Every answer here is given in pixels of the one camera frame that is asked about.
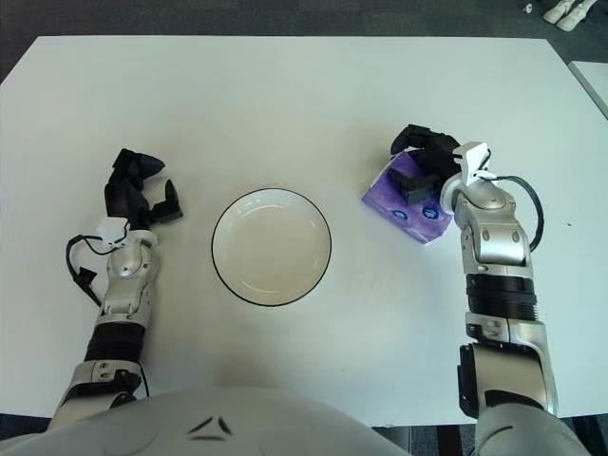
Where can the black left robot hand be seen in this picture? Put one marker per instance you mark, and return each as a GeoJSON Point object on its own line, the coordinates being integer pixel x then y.
{"type": "Point", "coordinates": [121, 199]}

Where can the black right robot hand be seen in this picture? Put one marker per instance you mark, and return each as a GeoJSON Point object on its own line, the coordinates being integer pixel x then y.
{"type": "Point", "coordinates": [437, 152]}

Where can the purple tissue paper pack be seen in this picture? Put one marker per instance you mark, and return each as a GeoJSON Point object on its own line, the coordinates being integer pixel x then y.
{"type": "Point", "coordinates": [385, 195]}

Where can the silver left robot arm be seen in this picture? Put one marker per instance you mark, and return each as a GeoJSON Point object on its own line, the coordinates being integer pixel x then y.
{"type": "Point", "coordinates": [123, 275]}

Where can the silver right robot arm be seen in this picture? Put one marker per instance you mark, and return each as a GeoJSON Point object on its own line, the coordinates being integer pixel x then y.
{"type": "Point", "coordinates": [494, 228]}

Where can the white plate with black rim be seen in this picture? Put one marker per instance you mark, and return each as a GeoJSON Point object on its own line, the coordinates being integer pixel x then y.
{"type": "Point", "coordinates": [271, 247]}

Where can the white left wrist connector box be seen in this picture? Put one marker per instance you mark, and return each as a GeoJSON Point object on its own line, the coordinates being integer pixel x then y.
{"type": "Point", "coordinates": [111, 229]}

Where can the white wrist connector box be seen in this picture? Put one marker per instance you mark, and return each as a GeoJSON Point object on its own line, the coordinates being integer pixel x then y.
{"type": "Point", "coordinates": [111, 229]}
{"type": "Point", "coordinates": [470, 157]}

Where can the white right wrist connector box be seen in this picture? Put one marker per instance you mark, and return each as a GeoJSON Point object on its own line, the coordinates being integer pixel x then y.
{"type": "Point", "coordinates": [470, 157]}

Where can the white side table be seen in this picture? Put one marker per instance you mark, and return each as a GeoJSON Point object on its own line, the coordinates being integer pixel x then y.
{"type": "Point", "coordinates": [594, 83]}

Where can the white shoe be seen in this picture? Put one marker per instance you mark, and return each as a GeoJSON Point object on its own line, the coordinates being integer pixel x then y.
{"type": "Point", "coordinates": [575, 18]}
{"type": "Point", "coordinates": [556, 12]}

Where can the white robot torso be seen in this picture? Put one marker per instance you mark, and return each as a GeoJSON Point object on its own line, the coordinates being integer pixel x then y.
{"type": "Point", "coordinates": [190, 427]}

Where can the black table leg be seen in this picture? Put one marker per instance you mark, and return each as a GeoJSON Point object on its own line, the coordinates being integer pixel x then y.
{"type": "Point", "coordinates": [451, 442]}

